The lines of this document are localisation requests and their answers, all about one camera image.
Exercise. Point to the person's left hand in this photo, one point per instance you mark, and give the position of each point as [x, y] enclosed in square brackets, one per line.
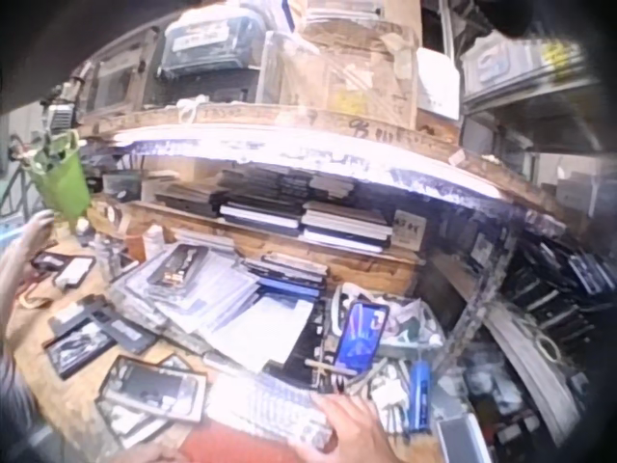
[154, 454]

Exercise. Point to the person's right hand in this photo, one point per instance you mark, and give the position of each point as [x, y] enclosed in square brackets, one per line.
[354, 434]

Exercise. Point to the person's right fingers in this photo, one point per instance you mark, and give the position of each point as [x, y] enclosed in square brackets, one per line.
[337, 404]

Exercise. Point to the white keyboard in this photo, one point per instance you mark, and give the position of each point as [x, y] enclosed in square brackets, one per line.
[270, 405]

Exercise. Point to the phone with blue screen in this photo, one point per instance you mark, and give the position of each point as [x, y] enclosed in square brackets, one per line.
[360, 337]

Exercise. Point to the blue tool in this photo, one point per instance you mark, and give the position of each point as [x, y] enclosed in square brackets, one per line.
[419, 398]

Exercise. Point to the plastic bag heap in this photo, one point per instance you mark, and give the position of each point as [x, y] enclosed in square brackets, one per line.
[410, 320]

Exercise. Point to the silver device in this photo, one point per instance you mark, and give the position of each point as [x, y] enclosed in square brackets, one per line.
[463, 441]

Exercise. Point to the heap of white screen packs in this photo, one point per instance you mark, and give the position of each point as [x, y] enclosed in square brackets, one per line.
[231, 308]

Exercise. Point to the paper label sign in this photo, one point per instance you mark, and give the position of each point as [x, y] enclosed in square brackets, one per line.
[410, 231]

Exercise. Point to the stack of laptops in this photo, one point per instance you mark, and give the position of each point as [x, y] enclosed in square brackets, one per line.
[289, 207]

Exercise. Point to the black tray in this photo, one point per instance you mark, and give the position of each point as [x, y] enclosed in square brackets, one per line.
[130, 333]

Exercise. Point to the metal rack with parts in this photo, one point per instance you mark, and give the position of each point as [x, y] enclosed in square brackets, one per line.
[540, 308]

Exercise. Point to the white bottle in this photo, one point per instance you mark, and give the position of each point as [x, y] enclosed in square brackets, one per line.
[152, 243]

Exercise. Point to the wooden shelf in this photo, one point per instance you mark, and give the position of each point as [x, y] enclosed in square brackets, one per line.
[308, 128]

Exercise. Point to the white phone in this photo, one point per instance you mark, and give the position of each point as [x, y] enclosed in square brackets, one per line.
[74, 272]

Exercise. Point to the taped cardboard box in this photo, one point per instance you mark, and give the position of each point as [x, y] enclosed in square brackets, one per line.
[352, 72]

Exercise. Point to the white carton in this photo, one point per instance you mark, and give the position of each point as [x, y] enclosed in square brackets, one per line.
[437, 84]

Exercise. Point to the green plastic container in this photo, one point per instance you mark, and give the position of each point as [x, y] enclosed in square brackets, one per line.
[62, 183]

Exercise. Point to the blue-grey plastic bin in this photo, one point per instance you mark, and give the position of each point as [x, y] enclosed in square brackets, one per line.
[207, 43]

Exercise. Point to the grey plastic bin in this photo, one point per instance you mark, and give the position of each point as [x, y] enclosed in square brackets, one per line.
[520, 62]

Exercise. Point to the phone in black frame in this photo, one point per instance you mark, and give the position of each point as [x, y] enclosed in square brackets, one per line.
[154, 388]

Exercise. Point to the black frame with gold part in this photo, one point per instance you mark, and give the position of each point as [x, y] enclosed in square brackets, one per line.
[176, 265]

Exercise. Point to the black phone frame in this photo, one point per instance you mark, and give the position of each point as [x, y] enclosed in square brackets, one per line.
[79, 347]

